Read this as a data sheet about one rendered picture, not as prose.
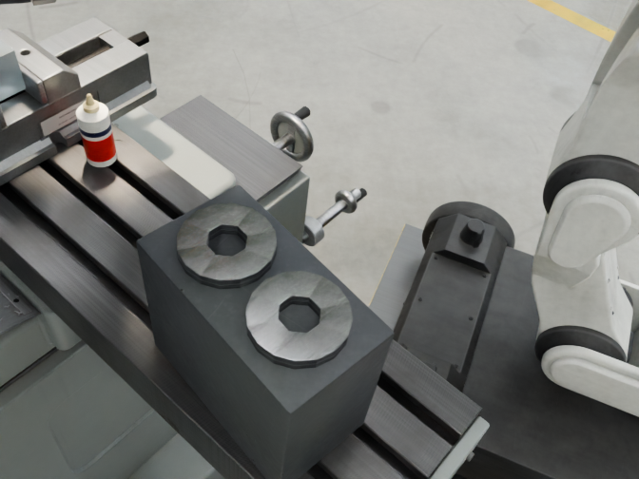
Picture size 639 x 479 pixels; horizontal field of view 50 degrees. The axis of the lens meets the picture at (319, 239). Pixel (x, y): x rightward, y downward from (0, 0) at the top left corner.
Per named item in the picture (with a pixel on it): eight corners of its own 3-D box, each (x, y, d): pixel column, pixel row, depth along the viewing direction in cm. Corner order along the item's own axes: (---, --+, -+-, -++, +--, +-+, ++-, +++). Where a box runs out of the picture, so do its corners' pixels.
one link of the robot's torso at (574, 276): (629, 318, 125) (675, 100, 92) (617, 411, 113) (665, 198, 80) (542, 303, 131) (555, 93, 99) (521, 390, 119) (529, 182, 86)
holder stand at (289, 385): (239, 289, 82) (240, 172, 67) (365, 422, 73) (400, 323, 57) (153, 343, 76) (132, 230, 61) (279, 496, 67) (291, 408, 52)
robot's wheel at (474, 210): (500, 275, 159) (528, 219, 143) (495, 291, 156) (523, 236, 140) (418, 244, 162) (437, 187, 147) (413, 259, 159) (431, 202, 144)
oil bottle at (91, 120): (105, 143, 95) (91, 80, 87) (123, 158, 94) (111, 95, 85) (80, 157, 93) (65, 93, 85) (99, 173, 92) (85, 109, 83)
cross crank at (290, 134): (283, 133, 153) (286, 92, 144) (323, 161, 149) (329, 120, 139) (232, 168, 144) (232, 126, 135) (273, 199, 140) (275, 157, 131)
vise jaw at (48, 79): (26, 46, 96) (19, 21, 93) (82, 87, 92) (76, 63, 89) (-12, 64, 93) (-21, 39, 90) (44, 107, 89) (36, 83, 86)
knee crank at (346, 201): (353, 187, 157) (357, 169, 152) (373, 201, 155) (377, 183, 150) (288, 239, 145) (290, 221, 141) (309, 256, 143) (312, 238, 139)
